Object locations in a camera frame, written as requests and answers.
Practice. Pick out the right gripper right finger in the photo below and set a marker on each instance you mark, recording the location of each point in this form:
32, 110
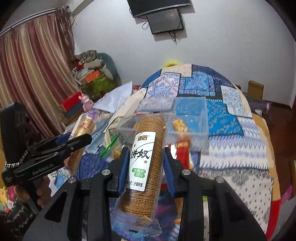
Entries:
229, 217

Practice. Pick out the yellow plush item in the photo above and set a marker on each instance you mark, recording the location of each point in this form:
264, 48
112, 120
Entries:
171, 63

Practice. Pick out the striped pink curtain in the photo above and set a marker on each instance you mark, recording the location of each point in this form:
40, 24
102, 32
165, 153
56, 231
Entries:
36, 68

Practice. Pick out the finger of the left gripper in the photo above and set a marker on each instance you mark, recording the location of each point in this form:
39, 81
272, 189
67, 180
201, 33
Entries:
62, 138
66, 149

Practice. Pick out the grey plush toy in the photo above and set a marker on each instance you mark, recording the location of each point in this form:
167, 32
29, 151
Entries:
101, 65

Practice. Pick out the large wall television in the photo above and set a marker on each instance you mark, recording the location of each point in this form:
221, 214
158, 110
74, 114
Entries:
143, 7

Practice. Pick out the round brown biscuit roll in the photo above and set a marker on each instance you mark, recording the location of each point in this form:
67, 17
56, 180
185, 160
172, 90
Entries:
136, 207

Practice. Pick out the red box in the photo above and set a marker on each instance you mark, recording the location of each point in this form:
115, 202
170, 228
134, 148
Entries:
71, 101

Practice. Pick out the orange box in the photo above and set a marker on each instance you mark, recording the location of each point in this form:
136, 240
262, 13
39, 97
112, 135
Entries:
89, 77

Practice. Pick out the green patterned storage box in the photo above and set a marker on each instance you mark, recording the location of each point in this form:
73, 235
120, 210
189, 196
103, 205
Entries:
99, 87

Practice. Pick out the green edged clear snack bag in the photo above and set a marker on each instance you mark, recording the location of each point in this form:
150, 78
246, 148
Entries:
104, 153

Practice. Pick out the pink plush toy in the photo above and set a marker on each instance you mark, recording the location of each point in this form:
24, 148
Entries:
86, 102

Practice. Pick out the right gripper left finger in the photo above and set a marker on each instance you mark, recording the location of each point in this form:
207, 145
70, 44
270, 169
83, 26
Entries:
61, 218

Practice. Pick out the small wall monitor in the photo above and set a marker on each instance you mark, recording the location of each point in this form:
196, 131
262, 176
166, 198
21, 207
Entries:
165, 21

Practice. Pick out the clear plastic storage bin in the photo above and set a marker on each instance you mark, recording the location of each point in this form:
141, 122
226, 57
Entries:
186, 120

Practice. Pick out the red fried snack bag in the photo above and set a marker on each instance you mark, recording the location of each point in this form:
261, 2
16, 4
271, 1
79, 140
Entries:
182, 147

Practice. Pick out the blue patchwork bed quilt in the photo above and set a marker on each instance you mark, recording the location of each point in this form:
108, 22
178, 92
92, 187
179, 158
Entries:
227, 138

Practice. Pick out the cardboard box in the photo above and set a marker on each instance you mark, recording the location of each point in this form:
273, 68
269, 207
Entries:
255, 90

